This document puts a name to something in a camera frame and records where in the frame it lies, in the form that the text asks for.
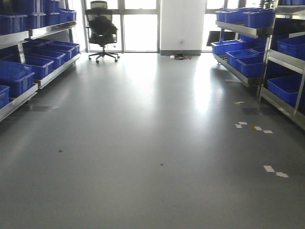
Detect blue crate near right rack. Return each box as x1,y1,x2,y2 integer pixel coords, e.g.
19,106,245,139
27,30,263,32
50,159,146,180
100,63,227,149
267,74,302,107

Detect blue crate right lower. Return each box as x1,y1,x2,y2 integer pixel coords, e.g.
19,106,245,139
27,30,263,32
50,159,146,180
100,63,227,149
237,55,264,78

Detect blue crate left near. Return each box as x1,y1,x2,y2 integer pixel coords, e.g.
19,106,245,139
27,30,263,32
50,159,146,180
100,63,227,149
0,61,35,98

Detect cables on floor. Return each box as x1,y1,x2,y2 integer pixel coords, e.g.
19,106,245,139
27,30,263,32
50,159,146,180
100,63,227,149
170,53,193,60

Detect black office chair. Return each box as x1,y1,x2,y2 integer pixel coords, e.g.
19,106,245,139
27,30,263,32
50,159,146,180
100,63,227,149
85,0,120,63

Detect blue crate left lower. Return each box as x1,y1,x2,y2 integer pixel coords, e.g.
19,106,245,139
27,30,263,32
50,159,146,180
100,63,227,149
25,55,54,80

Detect right steel shelving rack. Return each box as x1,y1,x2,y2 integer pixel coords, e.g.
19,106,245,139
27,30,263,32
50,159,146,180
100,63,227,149
211,7,273,87

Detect steel shelving rack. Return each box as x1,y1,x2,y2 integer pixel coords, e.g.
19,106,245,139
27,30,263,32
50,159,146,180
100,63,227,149
211,7,273,87
0,0,81,120

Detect near right steel rack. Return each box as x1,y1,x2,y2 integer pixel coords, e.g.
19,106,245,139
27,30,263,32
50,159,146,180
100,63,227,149
257,0,305,129

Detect left steel shelving rack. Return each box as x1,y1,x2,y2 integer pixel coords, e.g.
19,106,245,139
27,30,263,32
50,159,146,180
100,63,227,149
0,0,81,120

